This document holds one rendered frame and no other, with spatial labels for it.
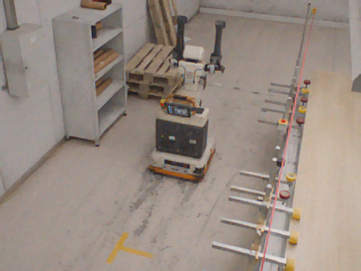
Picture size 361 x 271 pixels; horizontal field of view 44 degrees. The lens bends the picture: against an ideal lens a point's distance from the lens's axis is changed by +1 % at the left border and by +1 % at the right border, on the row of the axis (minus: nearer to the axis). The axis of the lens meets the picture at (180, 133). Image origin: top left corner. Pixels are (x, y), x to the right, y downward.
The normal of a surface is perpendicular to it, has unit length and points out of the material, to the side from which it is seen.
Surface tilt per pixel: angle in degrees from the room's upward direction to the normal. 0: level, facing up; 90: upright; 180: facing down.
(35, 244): 0
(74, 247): 0
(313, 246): 0
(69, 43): 90
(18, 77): 90
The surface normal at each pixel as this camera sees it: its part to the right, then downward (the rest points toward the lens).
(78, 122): -0.30, 0.48
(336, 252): 0.04, -0.86
